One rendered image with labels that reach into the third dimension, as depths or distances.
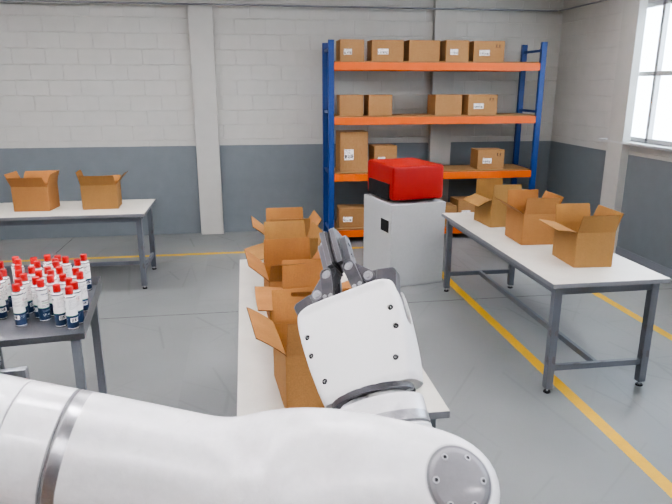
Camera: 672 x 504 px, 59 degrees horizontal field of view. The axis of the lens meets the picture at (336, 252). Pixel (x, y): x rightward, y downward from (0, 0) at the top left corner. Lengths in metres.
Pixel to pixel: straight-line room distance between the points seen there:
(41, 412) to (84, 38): 8.13
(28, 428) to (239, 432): 0.14
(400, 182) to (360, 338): 5.38
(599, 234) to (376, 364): 3.90
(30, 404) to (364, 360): 0.26
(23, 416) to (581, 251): 4.07
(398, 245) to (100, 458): 5.61
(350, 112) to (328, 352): 7.16
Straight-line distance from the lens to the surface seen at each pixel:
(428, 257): 6.19
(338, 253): 0.58
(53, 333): 3.05
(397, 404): 0.50
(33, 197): 6.58
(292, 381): 2.26
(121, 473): 0.46
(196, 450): 0.46
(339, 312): 0.55
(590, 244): 4.37
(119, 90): 8.44
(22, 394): 0.49
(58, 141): 8.66
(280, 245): 3.33
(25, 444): 0.47
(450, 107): 8.01
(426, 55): 7.90
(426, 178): 6.01
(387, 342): 0.53
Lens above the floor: 1.97
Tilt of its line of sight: 15 degrees down
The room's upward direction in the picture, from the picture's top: straight up
